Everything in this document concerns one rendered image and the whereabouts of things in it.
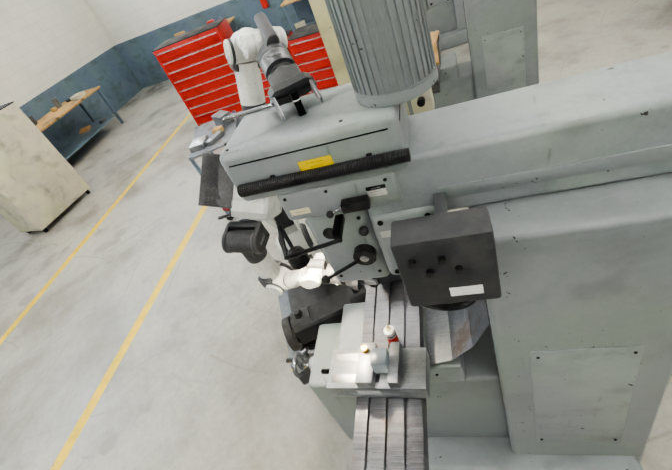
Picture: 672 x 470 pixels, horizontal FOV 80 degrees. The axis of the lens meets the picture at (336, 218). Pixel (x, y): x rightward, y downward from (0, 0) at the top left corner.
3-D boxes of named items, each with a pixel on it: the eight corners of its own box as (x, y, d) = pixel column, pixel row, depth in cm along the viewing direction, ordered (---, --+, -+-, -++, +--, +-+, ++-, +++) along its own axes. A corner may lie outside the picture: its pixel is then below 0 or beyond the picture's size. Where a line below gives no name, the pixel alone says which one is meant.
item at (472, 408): (347, 440, 210) (305, 386, 174) (353, 381, 234) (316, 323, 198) (512, 441, 185) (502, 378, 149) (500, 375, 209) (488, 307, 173)
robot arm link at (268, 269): (262, 292, 176) (240, 266, 159) (273, 267, 183) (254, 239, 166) (284, 297, 171) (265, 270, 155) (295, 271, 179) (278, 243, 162)
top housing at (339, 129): (242, 205, 111) (212, 157, 101) (266, 154, 130) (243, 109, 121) (411, 171, 97) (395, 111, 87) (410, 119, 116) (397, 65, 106)
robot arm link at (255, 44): (254, 79, 110) (240, 52, 114) (290, 71, 113) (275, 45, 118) (252, 44, 100) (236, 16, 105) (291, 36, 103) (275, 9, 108)
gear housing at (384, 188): (288, 224, 115) (274, 197, 109) (304, 174, 133) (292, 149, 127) (404, 203, 104) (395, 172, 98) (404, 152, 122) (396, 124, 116)
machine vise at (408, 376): (332, 397, 145) (321, 382, 138) (339, 358, 155) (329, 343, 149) (430, 398, 133) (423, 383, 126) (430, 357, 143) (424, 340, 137)
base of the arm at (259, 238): (234, 256, 162) (218, 250, 151) (238, 225, 165) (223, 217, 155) (267, 257, 157) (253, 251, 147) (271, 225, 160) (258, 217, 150)
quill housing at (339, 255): (337, 287, 134) (301, 217, 115) (344, 243, 150) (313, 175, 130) (392, 280, 128) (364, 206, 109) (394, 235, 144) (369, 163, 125)
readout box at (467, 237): (411, 312, 93) (388, 250, 80) (410, 281, 99) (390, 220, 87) (503, 303, 86) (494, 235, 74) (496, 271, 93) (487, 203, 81)
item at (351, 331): (343, 388, 168) (333, 373, 160) (351, 317, 193) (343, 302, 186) (466, 383, 152) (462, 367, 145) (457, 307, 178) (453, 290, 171)
